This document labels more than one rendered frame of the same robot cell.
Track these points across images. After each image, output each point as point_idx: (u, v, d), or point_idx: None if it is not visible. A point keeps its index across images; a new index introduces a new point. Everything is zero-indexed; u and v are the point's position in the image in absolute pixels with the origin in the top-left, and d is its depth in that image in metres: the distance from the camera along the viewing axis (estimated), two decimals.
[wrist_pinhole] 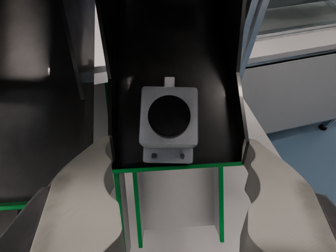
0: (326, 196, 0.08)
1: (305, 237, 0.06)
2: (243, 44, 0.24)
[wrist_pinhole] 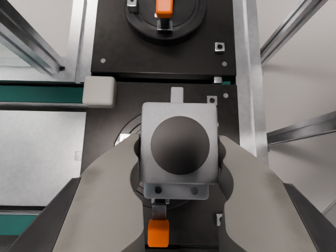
0: (292, 185, 0.08)
1: (278, 227, 0.07)
2: None
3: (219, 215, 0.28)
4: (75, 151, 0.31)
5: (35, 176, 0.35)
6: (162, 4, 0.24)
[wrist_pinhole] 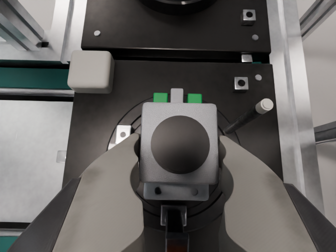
0: (292, 185, 0.08)
1: (278, 227, 0.07)
2: None
3: None
4: (58, 150, 0.23)
5: (8, 183, 0.27)
6: None
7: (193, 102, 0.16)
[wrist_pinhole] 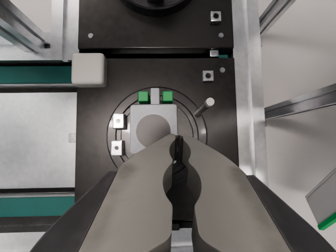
0: (254, 176, 0.09)
1: (246, 220, 0.07)
2: None
3: None
4: (69, 133, 0.30)
5: (31, 159, 0.34)
6: None
7: (166, 97, 0.23)
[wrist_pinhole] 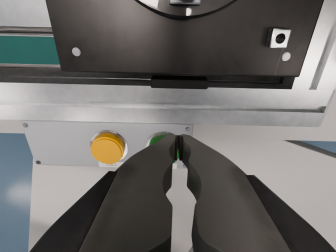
0: (254, 176, 0.09)
1: (246, 220, 0.07)
2: None
3: (277, 31, 0.17)
4: None
5: None
6: None
7: None
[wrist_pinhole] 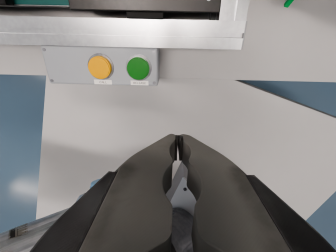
0: (254, 176, 0.09)
1: (246, 220, 0.07)
2: None
3: None
4: None
5: None
6: None
7: None
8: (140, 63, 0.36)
